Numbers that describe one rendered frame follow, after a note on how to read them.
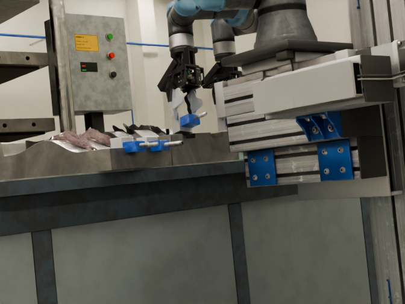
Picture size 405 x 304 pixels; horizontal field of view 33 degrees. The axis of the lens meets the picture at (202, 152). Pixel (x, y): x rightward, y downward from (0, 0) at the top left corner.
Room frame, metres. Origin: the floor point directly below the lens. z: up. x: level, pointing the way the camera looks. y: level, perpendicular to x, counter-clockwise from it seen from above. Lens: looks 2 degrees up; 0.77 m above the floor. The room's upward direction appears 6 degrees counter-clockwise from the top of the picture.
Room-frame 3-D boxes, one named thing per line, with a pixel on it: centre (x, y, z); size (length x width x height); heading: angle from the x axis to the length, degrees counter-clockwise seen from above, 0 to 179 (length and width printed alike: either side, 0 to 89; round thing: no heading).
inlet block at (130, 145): (1.75, 0.16, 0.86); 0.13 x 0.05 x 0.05; 58
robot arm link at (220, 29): (2.29, -0.11, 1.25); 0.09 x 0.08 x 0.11; 68
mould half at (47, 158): (1.94, 0.37, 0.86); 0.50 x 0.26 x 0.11; 58
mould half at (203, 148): (2.24, 0.15, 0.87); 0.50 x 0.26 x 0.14; 40
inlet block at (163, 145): (1.85, 0.11, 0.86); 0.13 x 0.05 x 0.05; 58
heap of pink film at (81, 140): (1.94, 0.36, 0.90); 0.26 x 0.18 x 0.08; 58
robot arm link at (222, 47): (2.29, -0.11, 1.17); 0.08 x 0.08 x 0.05
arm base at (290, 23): (1.63, -0.22, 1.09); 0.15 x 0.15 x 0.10
